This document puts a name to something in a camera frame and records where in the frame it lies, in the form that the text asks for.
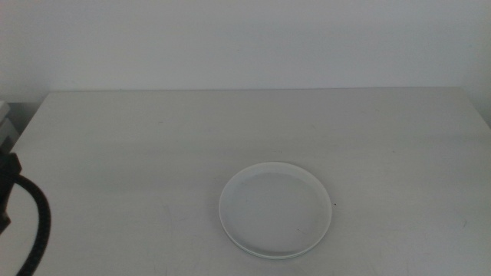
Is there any white shallow bowl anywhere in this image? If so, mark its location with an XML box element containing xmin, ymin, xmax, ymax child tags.
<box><xmin>218</xmin><ymin>161</ymin><xmax>333</xmax><ymax>258</ymax></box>

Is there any pale green shallow bowl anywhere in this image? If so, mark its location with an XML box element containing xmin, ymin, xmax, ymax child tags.
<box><xmin>239</xmin><ymin>251</ymin><xmax>311</xmax><ymax>261</ymax></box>

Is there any white side furniture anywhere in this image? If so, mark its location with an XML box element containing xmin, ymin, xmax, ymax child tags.
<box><xmin>0</xmin><ymin>100</ymin><xmax>20</xmax><ymax>154</ymax></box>

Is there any black camera cable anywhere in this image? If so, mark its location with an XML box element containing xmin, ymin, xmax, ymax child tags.
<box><xmin>13</xmin><ymin>174</ymin><xmax>52</xmax><ymax>276</ymax></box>

